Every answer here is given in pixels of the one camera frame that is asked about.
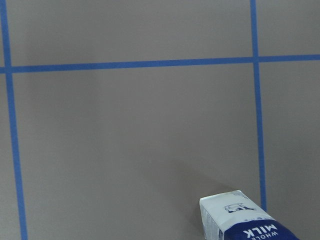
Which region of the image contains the blue white milk carton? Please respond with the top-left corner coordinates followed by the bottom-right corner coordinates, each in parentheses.
top-left (199, 190), bottom-right (298, 240)

